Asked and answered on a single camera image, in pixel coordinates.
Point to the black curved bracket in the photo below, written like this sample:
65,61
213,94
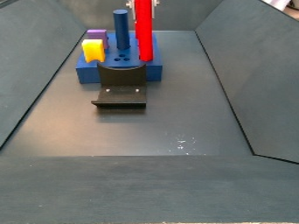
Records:
122,87

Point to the red hexagon peg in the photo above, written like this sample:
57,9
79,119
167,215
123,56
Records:
143,18

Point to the purple block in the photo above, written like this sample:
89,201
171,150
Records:
99,34

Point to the blue shape board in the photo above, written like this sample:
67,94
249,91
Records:
121,59

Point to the blue cylinder peg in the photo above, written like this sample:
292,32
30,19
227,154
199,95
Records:
122,29

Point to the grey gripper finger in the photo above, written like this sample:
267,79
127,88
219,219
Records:
131,5
155,3

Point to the yellow arch block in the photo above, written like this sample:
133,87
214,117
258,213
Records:
94,50

